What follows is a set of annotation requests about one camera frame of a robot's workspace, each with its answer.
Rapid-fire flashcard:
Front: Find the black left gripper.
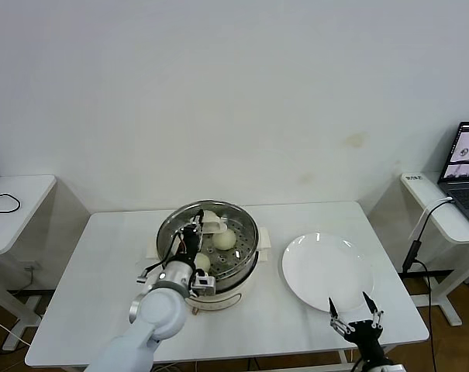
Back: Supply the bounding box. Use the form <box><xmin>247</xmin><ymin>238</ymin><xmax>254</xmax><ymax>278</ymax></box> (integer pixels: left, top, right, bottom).
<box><xmin>178</xmin><ymin>208</ymin><xmax>205</xmax><ymax>260</ymax></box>

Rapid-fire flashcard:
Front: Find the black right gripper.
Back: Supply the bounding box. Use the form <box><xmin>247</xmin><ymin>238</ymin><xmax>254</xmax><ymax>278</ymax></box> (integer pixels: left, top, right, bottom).
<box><xmin>327</xmin><ymin>291</ymin><xmax>388</xmax><ymax>361</ymax></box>

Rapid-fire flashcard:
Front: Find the round glass pot lid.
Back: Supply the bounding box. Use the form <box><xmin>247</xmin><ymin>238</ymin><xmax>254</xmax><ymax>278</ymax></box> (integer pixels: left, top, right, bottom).
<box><xmin>160</xmin><ymin>201</ymin><xmax>258</xmax><ymax>281</ymax></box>

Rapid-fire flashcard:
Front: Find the stainless steel steamer basket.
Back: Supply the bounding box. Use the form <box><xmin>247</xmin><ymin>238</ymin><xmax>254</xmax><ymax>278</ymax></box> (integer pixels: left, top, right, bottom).
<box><xmin>157</xmin><ymin>200</ymin><xmax>260</xmax><ymax>290</ymax></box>

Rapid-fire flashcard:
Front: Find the white round plate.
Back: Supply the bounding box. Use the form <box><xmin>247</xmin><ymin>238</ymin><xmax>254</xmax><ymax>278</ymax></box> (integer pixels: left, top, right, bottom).
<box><xmin>281</xmin><ymin>232</ymin><xmax>375</xmax><ymax>314</ymax></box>

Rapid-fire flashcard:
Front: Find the white side table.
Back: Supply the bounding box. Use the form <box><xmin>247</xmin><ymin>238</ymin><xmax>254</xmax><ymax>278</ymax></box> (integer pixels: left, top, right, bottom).
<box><xmin>367</xmin><ymin>171</ymin><xmax>469</xmax><ymax>326</ymax></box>
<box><xmin>0</xmin><ymin>174</ymin><xmax>91</xmax><ymax>352</ymax></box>

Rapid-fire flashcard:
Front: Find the grey open laptop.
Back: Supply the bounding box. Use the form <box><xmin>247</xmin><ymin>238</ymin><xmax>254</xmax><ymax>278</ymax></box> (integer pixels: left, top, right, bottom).
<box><xmin>437</xmin><ymin>121</ymin><xmax>469</xmax><ymax>233</ymax></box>

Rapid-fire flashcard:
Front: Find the white main table frame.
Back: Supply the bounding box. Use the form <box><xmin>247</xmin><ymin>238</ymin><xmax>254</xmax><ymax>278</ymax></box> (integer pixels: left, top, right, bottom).
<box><xmin>117</xmin><ymin>344</ymin><xmax>398</xmax><ymax>372</ymax></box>

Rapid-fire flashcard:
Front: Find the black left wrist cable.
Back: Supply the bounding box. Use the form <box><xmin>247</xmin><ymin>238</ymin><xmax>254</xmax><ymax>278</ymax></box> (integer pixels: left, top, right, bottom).
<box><xmin>136</xmin><ymin>230</ymin><xmax>184</xmax><ymax>284</ymax></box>

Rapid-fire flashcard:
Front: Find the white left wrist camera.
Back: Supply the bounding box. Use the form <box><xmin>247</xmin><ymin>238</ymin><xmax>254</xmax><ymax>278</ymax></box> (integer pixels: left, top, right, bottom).
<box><xmin>191</xmin><ymin>270</ymin><xmax>218</xmax><ymax>298</ymax></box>

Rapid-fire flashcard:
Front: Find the black laptop power cable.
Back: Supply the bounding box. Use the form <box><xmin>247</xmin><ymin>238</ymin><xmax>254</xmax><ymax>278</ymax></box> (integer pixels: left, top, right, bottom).
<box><xmin>402</xmin><ymin>199</ymin><xmax>452</xmax><ymax>372</ymax></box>

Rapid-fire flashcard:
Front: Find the white strap cable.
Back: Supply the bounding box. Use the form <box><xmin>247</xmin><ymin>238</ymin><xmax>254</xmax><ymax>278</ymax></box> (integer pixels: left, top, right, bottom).
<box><xmin>409</xmin><ymin>196</ymin><xmax>454</xmax><ymax>240</ymax></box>

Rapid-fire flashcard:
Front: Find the black looped cable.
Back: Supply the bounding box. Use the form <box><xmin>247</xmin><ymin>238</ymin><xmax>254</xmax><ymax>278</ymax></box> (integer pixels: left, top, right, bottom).
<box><xmin>0</xmin><ymin>192</ymin><xmax>22</xmax><ymax>218</ymax></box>

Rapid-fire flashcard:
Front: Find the white floor cable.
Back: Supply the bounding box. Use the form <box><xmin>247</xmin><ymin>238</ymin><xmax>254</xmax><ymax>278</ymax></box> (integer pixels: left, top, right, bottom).
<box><xmin>0</xmin><ymin>315</ymin><xmax>30</xmax><ymax>346</ymax></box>

